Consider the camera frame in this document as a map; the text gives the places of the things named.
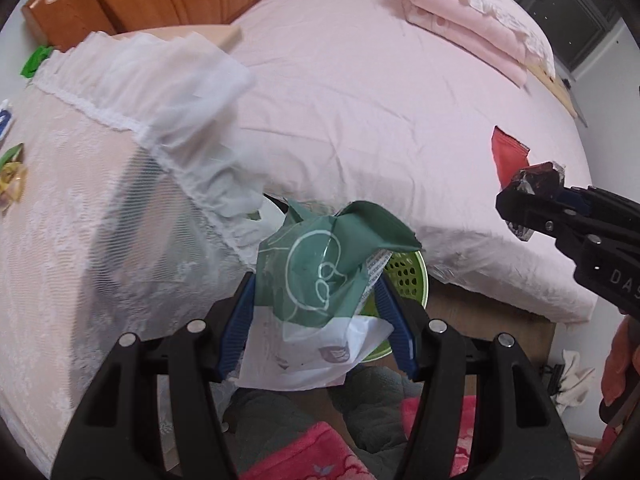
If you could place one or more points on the dark red wrapper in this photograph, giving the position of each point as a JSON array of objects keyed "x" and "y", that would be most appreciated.
[{"x": 537, "y": 172}]

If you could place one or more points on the green and white plastic bag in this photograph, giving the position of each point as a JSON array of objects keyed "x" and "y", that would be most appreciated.
[{"x": 310, "y": 285}]

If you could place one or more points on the light wooden plank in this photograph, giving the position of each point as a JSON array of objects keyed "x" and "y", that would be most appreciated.
[{"x": 557, "y": 92}]

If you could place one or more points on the red snack packet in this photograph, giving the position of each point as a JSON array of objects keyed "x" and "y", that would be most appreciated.
[{"x": 505, "y": 152}]

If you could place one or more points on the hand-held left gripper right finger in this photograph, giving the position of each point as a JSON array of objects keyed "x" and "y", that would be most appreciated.
[{"x": 397, "y": 330}]

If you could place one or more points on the blue and clear packet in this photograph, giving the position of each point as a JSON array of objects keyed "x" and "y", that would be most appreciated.
[{"x": 4, "y": 120}]

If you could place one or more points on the green crumpled wrapper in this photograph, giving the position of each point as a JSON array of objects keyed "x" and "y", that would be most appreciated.
[{"x": 35, "y": 60}]

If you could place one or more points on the green and yellow snack packet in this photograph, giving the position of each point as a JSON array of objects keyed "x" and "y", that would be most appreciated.
[{"x": 11, "y": 180}]

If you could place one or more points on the person's right hand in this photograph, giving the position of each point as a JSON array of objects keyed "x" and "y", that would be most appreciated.
[{"x": 622, "y": 360}]

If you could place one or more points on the bed with pink sheet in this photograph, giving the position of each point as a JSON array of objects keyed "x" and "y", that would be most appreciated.
[{"x": 360, "y": 110}]

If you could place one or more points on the white lace table cloth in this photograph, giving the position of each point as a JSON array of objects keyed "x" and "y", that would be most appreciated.
[{"x": 100, "y": 240}]

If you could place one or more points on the dark window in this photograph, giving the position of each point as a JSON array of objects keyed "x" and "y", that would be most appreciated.
[{"x": 565, "y": 5}]

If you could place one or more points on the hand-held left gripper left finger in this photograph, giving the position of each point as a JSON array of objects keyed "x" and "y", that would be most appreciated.
[{"x": 237, "y": 330}]

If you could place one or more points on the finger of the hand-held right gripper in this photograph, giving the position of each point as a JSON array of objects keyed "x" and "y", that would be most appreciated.
[
  {"x": 605, "y": 202},
  {"x": 530, "y": 207}
]

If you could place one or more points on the folded pink blanket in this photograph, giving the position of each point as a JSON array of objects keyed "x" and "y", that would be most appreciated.
[
  {"x": 460, "y": 30},
  {"x": 500, "y": 5}
]

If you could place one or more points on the grey fuzzy cloth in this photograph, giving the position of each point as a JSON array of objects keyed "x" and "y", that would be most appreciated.
[{"x": 280, "y": 410}]

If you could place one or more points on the green plastic waste basket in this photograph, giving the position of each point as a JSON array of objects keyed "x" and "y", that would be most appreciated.
[{"x": 407, "y": 272}]

